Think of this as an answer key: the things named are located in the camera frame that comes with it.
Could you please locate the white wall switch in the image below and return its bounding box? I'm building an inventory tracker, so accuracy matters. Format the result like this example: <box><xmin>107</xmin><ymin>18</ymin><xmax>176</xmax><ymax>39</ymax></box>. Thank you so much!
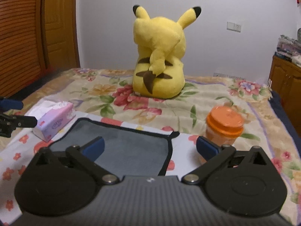
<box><xmin>227</xmin><ymin>22</ymin><xmax>242</xmax><ymax>33</ymax></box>

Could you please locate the grey purple microfibre towel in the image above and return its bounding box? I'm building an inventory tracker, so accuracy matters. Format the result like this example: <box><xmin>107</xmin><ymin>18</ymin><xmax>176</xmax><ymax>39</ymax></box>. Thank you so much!
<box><xmin>49</xmin><ymin>118</ymin><xmax>180</xmax><ymax>178</ymax></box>

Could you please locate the yellow Pikachu plush toy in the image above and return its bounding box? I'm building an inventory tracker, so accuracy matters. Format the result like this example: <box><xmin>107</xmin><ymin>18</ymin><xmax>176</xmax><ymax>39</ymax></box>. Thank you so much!
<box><xmin>133</xmin><ymin>5</ymin><xmax>201</xmax><ymax>99</ymax></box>

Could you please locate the pink tissue box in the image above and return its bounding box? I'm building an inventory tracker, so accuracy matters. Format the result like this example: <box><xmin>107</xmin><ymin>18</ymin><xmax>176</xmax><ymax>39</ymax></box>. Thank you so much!
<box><xmin>26</xmin><ymin>100</ymin><xmax>75</xmax><ymax>142</ymax></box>

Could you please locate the white strawberry print cloth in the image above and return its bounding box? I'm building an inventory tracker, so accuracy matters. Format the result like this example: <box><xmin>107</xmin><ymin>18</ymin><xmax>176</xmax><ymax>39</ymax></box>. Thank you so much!
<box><xmin>1</xmin><ymin>111</ymin><xmax>200</xmax><ymax>225</ymax></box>

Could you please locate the white wall socket strip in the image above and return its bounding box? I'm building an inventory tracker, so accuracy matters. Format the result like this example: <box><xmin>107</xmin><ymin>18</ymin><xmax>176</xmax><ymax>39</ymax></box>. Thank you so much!
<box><xmin>213</xmin><ymin>73</ymin><xmax>245</xmax><ymax>80</ymax></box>

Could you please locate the orange lidded plastic cup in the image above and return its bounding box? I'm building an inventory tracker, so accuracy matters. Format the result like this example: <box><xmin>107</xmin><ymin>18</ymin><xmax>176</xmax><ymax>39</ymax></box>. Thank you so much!
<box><xmin>201</xmin><ymin>105</ymin><xmax>244</xmax><ymax>146</ymax></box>

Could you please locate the wooden louvred wardrobe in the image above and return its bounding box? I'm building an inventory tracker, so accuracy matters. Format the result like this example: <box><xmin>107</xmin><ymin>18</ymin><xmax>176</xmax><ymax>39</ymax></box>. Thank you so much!
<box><xmin>1</xmin><ymin>0</ymin><xmax>80</xmax><ymax>97</ymax></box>

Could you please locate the floral bed blanket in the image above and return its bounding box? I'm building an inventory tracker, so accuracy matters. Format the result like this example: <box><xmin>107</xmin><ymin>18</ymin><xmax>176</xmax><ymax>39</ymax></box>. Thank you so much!
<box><xmin>0</xmin><ymin>68</ymin><xmax>301</xmax><ymax>226</ymax></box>

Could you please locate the wooden sideboard cabinet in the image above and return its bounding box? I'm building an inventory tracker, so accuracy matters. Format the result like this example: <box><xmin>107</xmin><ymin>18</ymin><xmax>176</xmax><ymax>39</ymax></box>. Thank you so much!
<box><xmin>269</xmin><ymin>55</ymin><xmax>301</xmax><ymax>135</ymax></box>

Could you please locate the stack of folded fabrics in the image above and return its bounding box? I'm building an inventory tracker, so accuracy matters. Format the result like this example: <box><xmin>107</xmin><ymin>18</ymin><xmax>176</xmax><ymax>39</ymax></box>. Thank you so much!
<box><xmin>274</xmin><ymin>35</ymin><xmax>301</xmax><ymax>67</ymax></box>

